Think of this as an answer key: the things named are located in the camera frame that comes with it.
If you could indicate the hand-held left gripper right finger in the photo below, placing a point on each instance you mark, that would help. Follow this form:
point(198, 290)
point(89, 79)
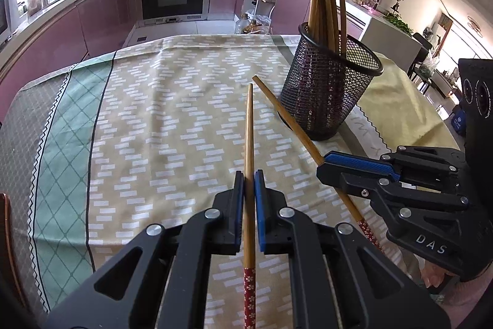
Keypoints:
point(260, 205)

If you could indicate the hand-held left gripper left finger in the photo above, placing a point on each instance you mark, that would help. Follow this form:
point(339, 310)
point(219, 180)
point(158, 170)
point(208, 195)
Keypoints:
point(239, 205)

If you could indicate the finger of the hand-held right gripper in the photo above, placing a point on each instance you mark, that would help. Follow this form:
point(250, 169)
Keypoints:
point(358, 165)
point(416, 225)

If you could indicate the black mesh utensil holder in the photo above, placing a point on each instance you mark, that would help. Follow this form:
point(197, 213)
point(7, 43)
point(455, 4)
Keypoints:
point(327, 97)

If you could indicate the person's right forearm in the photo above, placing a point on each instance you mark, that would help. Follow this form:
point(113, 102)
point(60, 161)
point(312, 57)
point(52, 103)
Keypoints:
point(454, 306)

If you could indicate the person's right hand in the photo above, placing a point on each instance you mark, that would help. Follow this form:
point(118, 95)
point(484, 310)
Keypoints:
point(432, 275)

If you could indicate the yellow cloth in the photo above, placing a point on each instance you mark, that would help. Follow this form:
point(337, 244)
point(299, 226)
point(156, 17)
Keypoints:
point(408, 109)

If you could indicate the patterned beige green tablecloth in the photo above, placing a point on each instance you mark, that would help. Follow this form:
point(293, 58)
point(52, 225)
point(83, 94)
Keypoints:
point(154, 113)

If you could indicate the white counter island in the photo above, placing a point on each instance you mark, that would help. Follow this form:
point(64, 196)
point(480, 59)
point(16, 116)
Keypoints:
point(393, 43)

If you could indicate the green plant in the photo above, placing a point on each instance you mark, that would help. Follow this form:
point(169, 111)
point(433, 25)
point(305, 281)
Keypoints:
point(398, 23)

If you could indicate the oil bottles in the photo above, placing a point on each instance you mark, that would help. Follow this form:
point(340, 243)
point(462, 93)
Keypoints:
point(252, 25)

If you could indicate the wooden chair back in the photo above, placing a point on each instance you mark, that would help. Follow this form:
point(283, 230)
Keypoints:
point(5, 236)

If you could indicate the white microwave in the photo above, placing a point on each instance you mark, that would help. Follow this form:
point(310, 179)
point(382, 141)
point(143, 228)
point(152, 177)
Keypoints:
point(4, 15)

